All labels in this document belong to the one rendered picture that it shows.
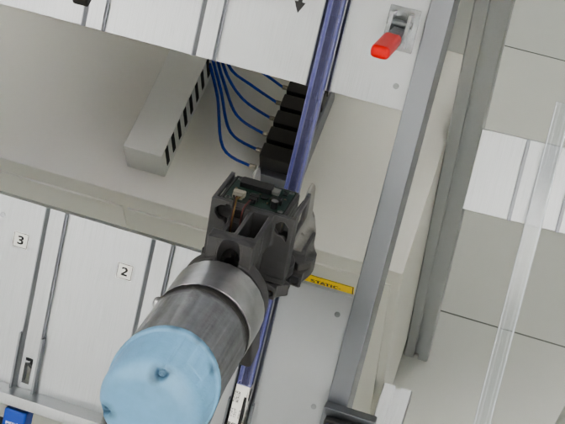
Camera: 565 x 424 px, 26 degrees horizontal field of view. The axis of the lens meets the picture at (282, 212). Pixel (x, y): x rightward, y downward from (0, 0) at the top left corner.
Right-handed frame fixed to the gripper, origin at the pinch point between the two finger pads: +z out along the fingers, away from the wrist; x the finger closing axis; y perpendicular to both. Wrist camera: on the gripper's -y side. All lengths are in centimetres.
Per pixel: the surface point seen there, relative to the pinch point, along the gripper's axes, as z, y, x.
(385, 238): -0.4, 0.5, -9.6
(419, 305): 65, -45, -11
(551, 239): 100, -45, -29
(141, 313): -2.7, -13.6, 11.5
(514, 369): 77, -59, -28
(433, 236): 54, -27, -11
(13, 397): -7.7, -24.2, 21.9
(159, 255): -1.2, -7.6, 11.0
